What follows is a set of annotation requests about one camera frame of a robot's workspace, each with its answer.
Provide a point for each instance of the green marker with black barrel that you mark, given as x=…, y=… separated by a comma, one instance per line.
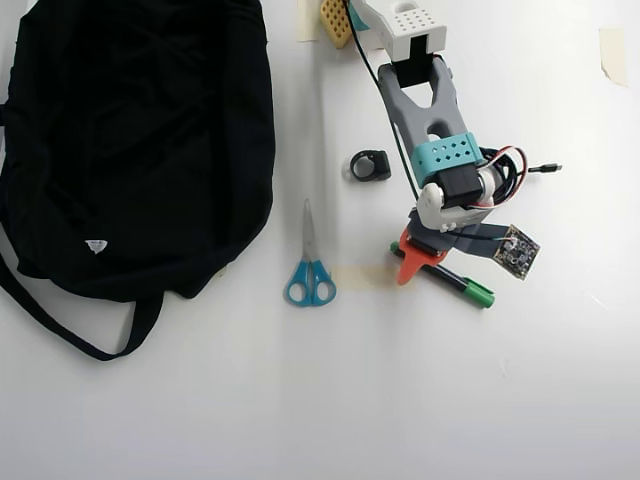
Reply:
x=475, y=295

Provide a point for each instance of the black fabric bag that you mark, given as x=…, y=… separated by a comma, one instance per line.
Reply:
x=125, y=150

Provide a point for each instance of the long beige masking tape strip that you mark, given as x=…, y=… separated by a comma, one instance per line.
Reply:
x=360, y=276

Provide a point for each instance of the white grey teal robot arm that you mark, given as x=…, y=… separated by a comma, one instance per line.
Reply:
x=425, y=110

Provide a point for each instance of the small beige tape piece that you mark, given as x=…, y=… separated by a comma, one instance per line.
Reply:
x=221, y=272

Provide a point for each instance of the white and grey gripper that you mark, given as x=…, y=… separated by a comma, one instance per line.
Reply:
x=411, y=256

